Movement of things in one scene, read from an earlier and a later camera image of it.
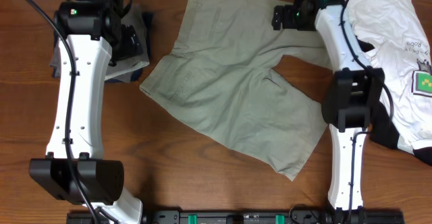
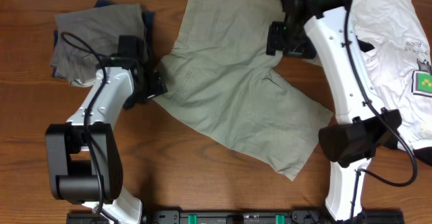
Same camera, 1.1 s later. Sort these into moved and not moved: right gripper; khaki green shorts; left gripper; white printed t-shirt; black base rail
Moved: left gripper; right gripper
Not moved: black base rail; white printed t-shirt; khaki green shorts
